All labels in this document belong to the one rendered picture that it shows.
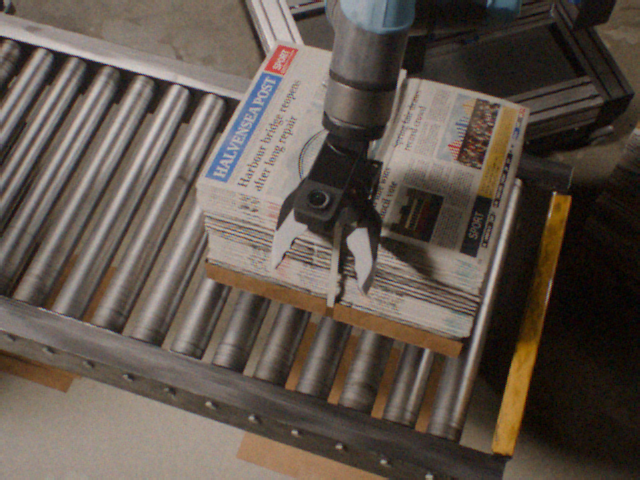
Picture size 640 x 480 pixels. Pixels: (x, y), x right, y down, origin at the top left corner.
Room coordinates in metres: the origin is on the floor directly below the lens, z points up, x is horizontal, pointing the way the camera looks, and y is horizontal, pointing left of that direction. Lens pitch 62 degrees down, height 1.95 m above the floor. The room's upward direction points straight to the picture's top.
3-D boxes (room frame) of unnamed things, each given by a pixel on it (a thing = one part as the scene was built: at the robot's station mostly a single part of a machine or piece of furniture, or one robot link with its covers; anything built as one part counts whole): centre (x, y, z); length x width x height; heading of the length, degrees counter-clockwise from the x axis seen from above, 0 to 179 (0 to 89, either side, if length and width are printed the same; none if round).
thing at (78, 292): (0.70, 0.32, 0.77); 0.47 x 0.05 x 0.05; 162
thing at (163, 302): (0.66, 0.19, 0.77); 0.47 x 0.05 x 0.05; 162
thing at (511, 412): (0.48, -0.31, 0.81); 0.43 x 0.03 x 0.02; 162
